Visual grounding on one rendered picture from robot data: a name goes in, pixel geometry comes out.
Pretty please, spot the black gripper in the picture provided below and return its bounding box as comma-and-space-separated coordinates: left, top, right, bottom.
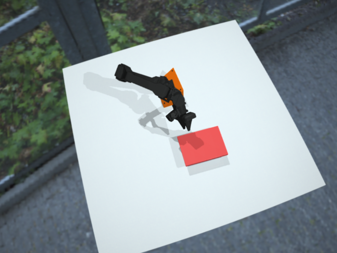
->
172, 102, 196, 131

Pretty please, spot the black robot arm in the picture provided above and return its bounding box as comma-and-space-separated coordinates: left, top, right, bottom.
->
114, 63, 185, 122

